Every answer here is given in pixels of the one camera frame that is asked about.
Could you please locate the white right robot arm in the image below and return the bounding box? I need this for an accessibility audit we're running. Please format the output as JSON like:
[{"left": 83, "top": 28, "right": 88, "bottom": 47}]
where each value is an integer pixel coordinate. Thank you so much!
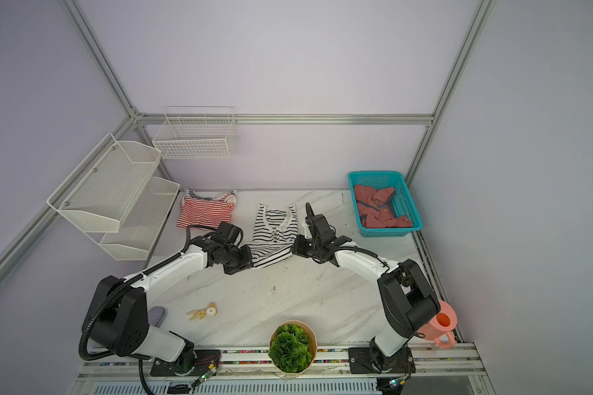
[{"left": 292, "top": 202, "right": 441, "bottom": 373}]

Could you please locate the black white striped tank top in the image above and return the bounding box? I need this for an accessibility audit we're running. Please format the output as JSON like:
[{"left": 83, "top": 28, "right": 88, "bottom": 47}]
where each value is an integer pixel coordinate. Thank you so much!
[{"left": 247, "top": 204, "right": 299, "bottom": 268}]

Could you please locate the teal plastic basket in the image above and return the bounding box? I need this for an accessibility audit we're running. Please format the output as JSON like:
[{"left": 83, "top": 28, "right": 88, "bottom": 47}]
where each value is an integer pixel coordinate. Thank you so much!
[{"left": 348, "top": 171, "right": 423, "bottom": 238}]

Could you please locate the dark red tank top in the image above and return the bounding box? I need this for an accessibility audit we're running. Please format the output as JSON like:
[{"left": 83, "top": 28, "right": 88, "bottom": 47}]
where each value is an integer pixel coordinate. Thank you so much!
[{"left": 353, "top": 184, "right": 413, "bottom": 229}]

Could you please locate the aluminium front rail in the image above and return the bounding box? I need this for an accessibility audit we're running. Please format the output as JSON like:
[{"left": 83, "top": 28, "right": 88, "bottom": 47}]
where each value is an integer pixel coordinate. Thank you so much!
[{"left": 77, "top": 341, "right": 488, "bottom": 382}]

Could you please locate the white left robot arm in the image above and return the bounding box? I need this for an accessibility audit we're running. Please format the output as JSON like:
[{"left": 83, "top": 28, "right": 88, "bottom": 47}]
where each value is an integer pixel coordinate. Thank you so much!
[{"left": 77, "top": 222, "right": 252, "bottom": 376}]

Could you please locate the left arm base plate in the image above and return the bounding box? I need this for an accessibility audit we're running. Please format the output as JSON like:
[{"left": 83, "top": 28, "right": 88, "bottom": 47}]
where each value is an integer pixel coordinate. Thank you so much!
[{"left": 150, "top": 349, "right": 222, "bottom": 377}]

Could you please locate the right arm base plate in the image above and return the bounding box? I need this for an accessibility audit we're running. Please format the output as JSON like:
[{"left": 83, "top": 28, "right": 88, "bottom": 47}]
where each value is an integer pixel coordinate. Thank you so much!
[{"left": 349, "top": 347, "right": 416, "bottom": 375}]

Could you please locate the grey oval pad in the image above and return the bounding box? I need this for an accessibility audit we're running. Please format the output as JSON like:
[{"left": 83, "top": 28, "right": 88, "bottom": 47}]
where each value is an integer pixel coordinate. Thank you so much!
[{"left": 148, "top": 306, "right": 167, "bottom": 328}]

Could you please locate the white wire wall basket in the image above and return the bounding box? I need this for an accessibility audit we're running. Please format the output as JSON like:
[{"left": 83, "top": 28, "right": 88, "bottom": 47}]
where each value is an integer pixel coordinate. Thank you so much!
[{"left": 153, "top": 106, "right": 239, "bottom": 160}]

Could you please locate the white mesh lower shelf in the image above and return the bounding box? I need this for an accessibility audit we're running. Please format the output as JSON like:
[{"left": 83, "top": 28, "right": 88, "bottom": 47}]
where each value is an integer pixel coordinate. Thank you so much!
[{"left": 98, "top": 177, "right": 180, "bottom": 261}]

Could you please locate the small yellow white toy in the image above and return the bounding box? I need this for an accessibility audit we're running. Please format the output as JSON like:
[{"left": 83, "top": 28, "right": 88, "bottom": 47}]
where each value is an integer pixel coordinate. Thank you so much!
[{"left": 187, "top": 303, "right": 217, "bottom": 321}]

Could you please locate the pink watering can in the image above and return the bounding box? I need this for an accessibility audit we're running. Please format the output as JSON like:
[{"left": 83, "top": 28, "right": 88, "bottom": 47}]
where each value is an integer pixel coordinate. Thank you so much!
[{"left": 418, "top": 301, "right": 458, "bottom": 350}]

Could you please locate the red white striped tank top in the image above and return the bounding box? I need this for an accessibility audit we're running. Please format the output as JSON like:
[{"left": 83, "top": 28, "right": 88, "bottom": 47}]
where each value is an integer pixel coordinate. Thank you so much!
[{"left": 176, "top": 189, "right": 237, "bottom": 229}]

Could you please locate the green plant in pot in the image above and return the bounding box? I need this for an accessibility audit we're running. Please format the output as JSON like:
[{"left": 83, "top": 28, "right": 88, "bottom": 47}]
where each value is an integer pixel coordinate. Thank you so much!
[{"left": 268, "top": 320, "right": 318, "bottom": 375}]

